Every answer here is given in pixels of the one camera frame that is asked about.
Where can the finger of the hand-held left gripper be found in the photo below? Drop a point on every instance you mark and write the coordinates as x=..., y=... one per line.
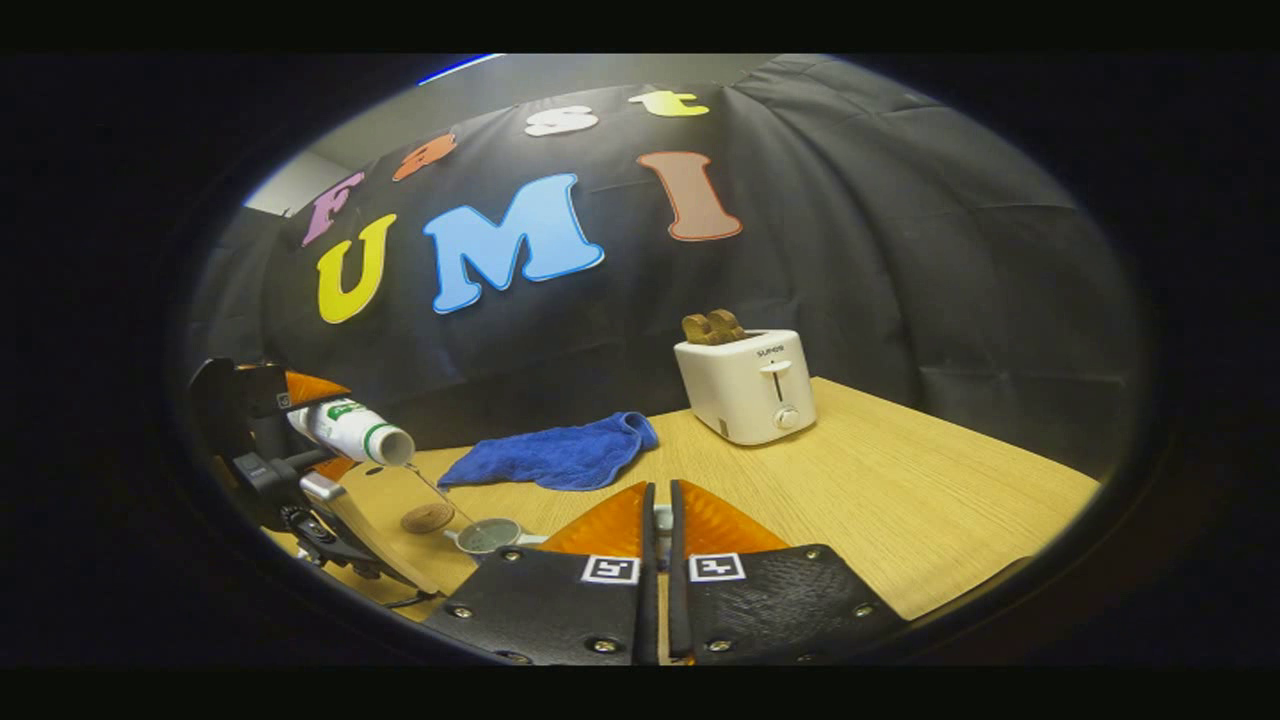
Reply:
x=240, y=400
x=335, y=468

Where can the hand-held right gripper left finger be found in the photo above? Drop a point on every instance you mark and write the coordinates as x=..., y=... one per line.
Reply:
x=560, y=610

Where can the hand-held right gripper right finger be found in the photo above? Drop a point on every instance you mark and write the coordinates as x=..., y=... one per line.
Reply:
x=770, y=605

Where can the white plastic water bottle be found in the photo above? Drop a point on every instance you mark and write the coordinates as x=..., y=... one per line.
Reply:
x=350, y=430

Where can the white blue patterned teacup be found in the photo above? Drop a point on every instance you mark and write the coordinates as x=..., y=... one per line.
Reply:
x=487, y=537

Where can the round brown woven coaster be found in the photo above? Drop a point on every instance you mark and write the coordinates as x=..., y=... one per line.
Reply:
x=428, y=518

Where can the white blue teacup lid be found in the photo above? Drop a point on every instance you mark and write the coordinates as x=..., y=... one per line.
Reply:
x=663, y=520

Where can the blue towel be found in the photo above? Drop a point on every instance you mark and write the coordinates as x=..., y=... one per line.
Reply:
x=560, y=452

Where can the white toaster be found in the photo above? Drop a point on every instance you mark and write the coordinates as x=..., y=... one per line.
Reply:
x=740, y=395

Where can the brown bread slice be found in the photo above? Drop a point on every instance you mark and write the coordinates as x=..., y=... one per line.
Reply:
x=727, y=326
x=697, y=331

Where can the black backdrop cloth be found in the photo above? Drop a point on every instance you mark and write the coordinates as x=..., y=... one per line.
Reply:
x=900, y=250

